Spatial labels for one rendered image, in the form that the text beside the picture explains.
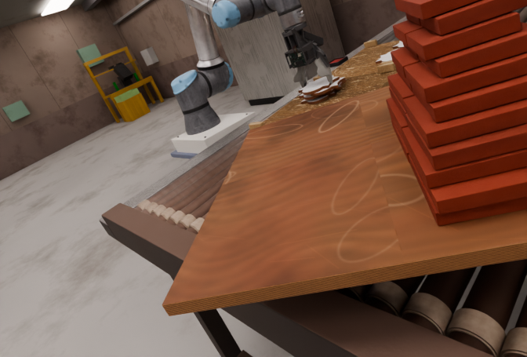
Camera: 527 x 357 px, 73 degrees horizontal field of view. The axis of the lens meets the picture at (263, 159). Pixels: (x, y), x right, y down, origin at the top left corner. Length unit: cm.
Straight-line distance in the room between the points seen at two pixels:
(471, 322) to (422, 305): 5
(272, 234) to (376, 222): 12
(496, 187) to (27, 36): 1072
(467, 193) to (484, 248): 5
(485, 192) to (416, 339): 15
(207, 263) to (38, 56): 1044
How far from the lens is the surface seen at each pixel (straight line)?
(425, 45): 38
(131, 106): 952
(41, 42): 1087
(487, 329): 45
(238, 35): 519
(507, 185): 36
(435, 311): 46
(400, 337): 41
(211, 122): 146
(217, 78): 151
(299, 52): 113
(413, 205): 40
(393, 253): 35
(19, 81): 1063
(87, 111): 1083
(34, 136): 1057
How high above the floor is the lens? 127
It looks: 22 degrees down
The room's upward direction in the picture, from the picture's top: 23 degrees counter-clockwise
